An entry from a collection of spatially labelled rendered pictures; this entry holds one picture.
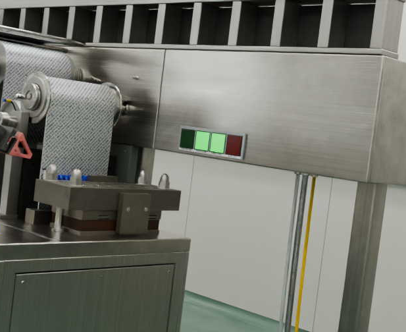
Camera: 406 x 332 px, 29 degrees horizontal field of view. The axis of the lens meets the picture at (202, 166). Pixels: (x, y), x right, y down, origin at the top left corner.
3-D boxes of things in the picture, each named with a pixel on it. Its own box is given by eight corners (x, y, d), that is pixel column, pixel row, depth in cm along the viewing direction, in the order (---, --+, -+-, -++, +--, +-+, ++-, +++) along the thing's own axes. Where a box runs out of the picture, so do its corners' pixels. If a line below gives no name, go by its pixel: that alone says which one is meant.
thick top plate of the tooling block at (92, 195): (33, 200, 210) (35, 178, 209) (143, 202, 238) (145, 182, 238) (68, 210, 199) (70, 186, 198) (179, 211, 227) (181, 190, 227)
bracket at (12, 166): (-12, 216, 219) (0, 109, 217) (8, 216, 223) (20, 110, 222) (-3, 219, 215) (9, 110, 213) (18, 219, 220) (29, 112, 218)
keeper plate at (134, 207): (114, 232, 211) (119, 192, 210) (142, 231, 218) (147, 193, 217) (120, 234, 209) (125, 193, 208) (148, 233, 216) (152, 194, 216)
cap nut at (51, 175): (41, 179, 209) (43, 163, 209) (52, 180, 212) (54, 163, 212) (49, 181, 207) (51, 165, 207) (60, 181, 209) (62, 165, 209)
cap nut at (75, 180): (65, 184, 203) (67, 167, 203) (76, 184, 206) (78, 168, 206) (74, 186, 201) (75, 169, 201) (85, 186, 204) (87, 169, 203)
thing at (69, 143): (39, 180, 215) (46, 114, 214) (104, 183, 232) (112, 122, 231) (39, 180, 215) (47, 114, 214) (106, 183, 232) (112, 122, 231)
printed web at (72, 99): (-34, 200, 242) (-17, 39, 240) (29, 201, 259) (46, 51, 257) (35, 222, 215) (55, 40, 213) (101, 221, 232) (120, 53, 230)
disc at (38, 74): (17, 120, 223) (23, 70, 222) (19, 121, 223) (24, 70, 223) (47, 125, 213) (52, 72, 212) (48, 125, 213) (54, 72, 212)
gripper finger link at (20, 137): (29, 168, 205) (2, 150, 199) (15, 165, 210) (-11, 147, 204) (41, 146, 207) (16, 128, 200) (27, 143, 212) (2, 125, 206)
